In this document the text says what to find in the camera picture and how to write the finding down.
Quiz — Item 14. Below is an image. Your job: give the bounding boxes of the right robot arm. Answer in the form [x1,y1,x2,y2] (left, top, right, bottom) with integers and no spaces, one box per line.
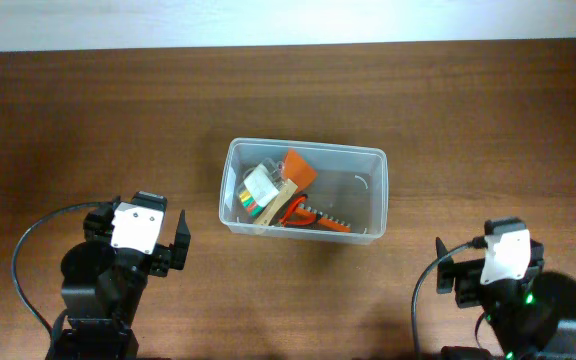
[435,229,576,359]

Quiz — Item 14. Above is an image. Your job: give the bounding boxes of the red black pliers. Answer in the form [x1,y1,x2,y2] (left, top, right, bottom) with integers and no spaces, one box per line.
[275,194,322,228]

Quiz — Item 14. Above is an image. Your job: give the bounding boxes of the orange scraper wooden handle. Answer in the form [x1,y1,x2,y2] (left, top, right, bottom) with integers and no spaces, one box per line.
[254,149,317,227]

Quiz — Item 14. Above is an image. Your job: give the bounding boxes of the clear plastic container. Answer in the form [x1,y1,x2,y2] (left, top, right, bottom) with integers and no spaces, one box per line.
[219,138,389,245]

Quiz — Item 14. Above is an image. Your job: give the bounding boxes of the orange socket rail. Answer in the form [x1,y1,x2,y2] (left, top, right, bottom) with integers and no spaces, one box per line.
[294,203,351,233]

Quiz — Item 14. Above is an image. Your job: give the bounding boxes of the clear case coloured screwdriver bits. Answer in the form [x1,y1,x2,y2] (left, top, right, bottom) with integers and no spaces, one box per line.
[236,158,284,218]

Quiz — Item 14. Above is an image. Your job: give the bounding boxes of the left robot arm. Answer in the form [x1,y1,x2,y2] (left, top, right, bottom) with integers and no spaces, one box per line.
[46,191,191,359]

